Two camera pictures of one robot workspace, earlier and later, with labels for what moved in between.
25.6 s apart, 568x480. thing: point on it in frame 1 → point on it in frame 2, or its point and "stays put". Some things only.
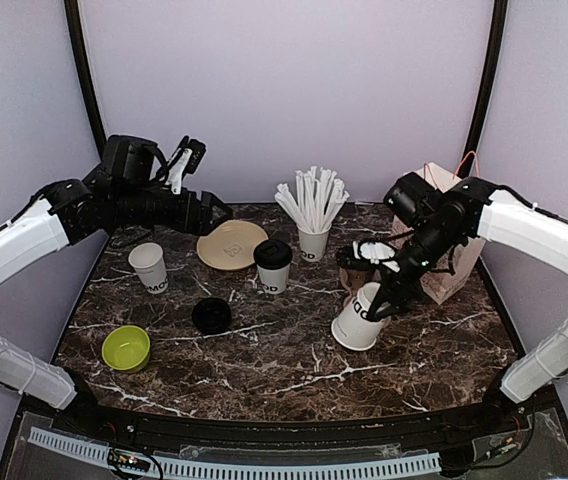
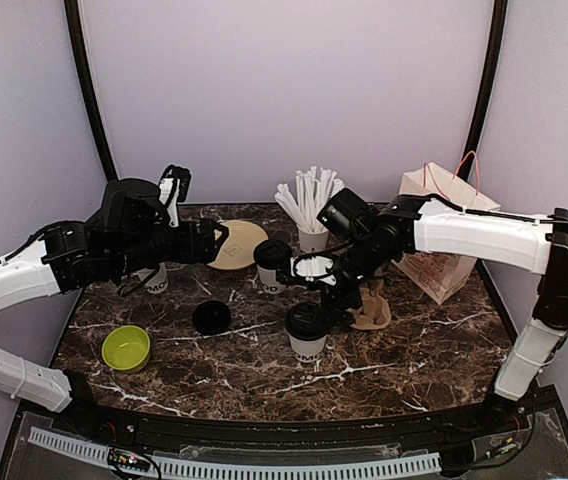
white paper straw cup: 313,245 stays put
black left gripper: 202,207 → 206,252
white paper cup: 148,261 stays put
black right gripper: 395,294 → 339,314
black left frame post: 73,19 stays put
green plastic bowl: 126,348 stays put
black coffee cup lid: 272,253 stays put
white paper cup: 352,329 → 307,350
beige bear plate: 230,246 stays put
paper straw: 335,210 → 287,199
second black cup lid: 211,316 stays put
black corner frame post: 489,90 stays put
